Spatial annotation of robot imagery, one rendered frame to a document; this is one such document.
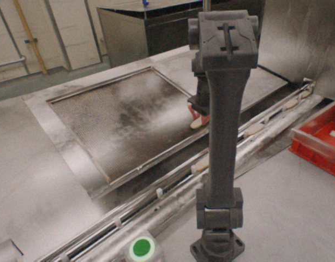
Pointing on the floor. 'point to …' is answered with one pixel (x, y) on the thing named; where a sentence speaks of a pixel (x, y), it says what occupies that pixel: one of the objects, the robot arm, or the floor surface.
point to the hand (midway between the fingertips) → (199, 120)
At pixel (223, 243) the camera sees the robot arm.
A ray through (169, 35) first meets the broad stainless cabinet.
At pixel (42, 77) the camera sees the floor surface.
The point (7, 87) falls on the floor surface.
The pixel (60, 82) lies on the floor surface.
